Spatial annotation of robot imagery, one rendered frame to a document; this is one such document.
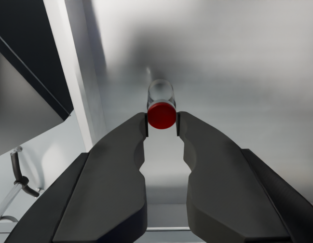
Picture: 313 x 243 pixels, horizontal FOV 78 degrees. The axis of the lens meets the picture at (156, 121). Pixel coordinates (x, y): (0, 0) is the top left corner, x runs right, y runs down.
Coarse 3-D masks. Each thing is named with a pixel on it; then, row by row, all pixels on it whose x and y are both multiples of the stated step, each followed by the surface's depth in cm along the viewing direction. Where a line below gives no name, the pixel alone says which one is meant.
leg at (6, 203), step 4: (16, 184) 133; (20, 184) 134; (12, 188) 131; (16, 188) 131; (20, 188) 133; (12, 192) 128; (16, 192) 130; (8, 196) 125; (12, 196) 126; (4, 200) 123; (8, 200) 124; (12, 200) 126; (0, 204) 120; (4, 204) 121; (8, 204) 123; (0, 208) 118; (4, 208) 120; (0, 212) 117; (4, 212) 120; (0, 216) 117
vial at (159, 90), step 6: (150, 84) 16; (156, 84) 15; (162, 84) 15; (168, 84) 16; (150, 90) 15; (156, 90) 14; (162, 90) 14; (168, 90) 15; (150, 96) 14; (156, 96) 14; (162, 96) 14; (168, 96) 14; (174, 96) 15; (150, 102) 14; (156, 102) 13; (168, 102) 13; (174, 102) 14
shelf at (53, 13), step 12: (48, 0) 15; (48, 12) 15; (60, 24) 15; (60, 36) 16; (60, 48) 16; (60, 60) 17; (72, 72) 18; (72, 84) 18; (72, 96) 19; (84, 120) 20; (84, 132) 21; (84, 144) 22
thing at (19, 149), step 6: (18, 150) 136; (12, 156) 130; (12, 162) 131; (18, 162) 133; (18, 168) 133; (18, 174) 133; (18, 180) 134; (24, 180) 136; (24, 186) 136; (30, 192) 145; (36, 192) 151
